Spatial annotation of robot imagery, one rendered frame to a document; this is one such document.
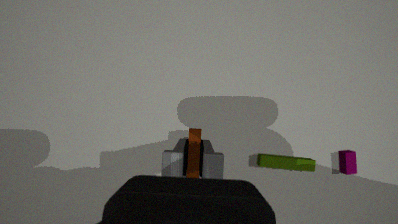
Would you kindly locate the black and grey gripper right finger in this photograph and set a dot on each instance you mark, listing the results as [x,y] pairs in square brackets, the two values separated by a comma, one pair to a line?
[211,163]

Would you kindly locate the small magenta block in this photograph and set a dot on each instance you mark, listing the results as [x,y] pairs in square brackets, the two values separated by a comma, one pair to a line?
[347,162]

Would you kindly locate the orange-brown rod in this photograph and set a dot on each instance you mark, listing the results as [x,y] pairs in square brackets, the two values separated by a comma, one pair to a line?
[193,153]

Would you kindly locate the olive green rectangular rod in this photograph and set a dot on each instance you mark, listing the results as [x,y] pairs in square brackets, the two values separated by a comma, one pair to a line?
[286,162]

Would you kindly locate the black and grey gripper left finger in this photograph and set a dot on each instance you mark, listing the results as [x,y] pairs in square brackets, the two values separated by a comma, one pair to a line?
[175,162]

